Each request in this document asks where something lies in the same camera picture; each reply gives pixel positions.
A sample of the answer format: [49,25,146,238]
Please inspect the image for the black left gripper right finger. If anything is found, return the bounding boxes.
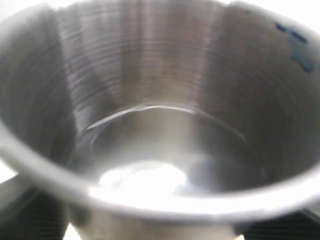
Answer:
[238,207,320,240]

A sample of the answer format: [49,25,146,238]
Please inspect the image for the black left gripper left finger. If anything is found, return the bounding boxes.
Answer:
[0,175,68,240]

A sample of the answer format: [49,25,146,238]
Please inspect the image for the stainless steel cup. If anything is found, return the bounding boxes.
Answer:
[0,0,320,240]

